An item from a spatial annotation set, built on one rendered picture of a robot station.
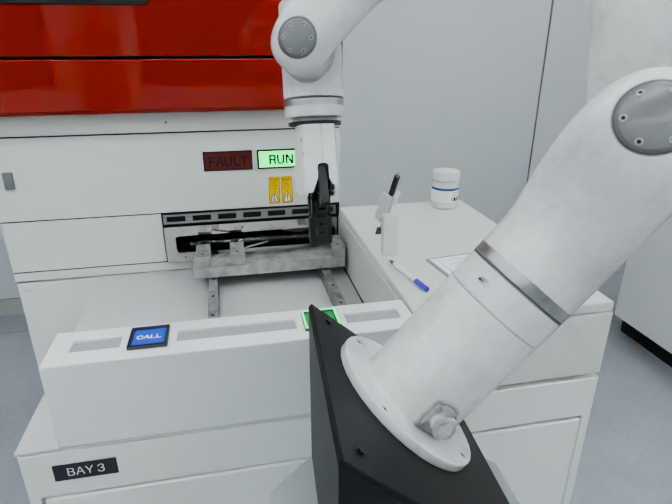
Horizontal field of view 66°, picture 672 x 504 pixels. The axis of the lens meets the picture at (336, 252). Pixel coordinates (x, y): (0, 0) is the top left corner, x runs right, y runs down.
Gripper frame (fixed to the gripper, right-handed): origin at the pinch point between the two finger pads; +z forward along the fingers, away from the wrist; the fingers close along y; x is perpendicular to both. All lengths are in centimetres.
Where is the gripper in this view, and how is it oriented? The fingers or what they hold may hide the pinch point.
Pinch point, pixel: (320, 230)
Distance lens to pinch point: 76.5
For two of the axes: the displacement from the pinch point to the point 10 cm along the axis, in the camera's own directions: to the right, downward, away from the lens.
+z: 0.4, 9.8, 1.8
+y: 2.0, 1.7, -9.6
